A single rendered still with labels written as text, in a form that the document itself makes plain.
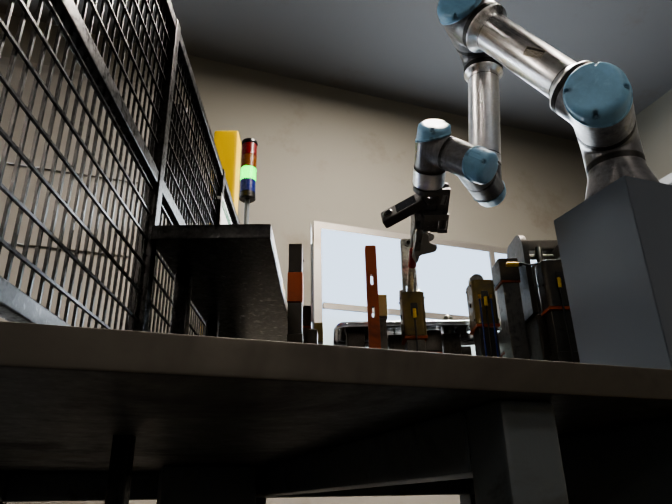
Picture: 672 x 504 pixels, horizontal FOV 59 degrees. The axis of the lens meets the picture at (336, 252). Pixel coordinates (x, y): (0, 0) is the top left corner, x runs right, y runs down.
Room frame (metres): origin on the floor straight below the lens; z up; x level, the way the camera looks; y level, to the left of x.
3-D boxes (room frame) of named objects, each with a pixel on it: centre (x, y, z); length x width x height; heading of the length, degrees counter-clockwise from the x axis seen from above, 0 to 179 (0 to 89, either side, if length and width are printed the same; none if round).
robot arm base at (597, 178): (1.08, -0.60, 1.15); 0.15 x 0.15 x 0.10
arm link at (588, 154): (1.07, -0.59, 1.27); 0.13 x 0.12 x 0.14; 151
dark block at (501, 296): (1.43, -0.44, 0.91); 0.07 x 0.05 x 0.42; 1
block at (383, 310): (1.51, -0.12, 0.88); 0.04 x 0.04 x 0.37; 1
